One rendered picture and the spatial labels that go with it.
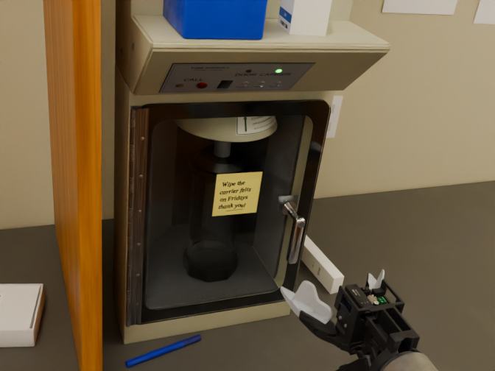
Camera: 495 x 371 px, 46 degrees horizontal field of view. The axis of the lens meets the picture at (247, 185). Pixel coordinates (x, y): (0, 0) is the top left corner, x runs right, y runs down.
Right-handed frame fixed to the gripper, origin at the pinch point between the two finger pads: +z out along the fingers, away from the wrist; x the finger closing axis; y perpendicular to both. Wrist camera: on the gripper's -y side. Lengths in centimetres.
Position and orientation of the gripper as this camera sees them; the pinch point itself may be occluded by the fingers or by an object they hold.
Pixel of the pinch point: (324, 283)
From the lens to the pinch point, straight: 91.3
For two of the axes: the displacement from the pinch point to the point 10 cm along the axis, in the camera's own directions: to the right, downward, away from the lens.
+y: 1.1, -8.7, -4.8
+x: -9.3, 0.8, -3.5
